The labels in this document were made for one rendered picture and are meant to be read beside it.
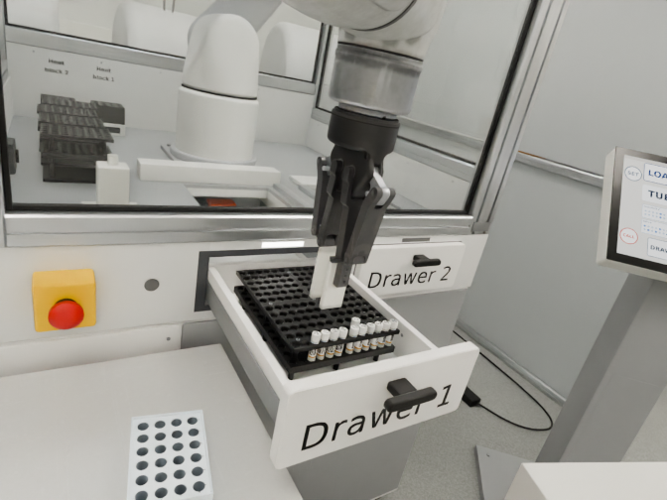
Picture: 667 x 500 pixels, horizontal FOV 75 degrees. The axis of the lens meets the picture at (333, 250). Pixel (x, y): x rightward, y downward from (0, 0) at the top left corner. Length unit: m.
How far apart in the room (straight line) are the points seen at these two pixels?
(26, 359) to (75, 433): 0.16
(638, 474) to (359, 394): 0.39
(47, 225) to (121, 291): 0.14
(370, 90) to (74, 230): 0.44
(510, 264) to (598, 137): 0.72
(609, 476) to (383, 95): 0.55
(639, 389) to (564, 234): 0.98
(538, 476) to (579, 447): 0.97
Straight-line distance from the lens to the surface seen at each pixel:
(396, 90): 0.45
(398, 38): 0.44
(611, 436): 1.60
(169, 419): 0.62
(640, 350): 1.46
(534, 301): 2.41
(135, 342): 0.79
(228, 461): 0.62
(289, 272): 0.76
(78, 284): 0.67
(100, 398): 0.71
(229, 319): 0.66
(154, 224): 0.69
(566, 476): 0.67
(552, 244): 2.34
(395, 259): 0.91
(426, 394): 0.54
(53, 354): 0.78
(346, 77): 0.46
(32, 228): 0.68
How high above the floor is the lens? 1.23
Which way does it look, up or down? 22 degrees down
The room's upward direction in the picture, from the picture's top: 12 degrees clockwise
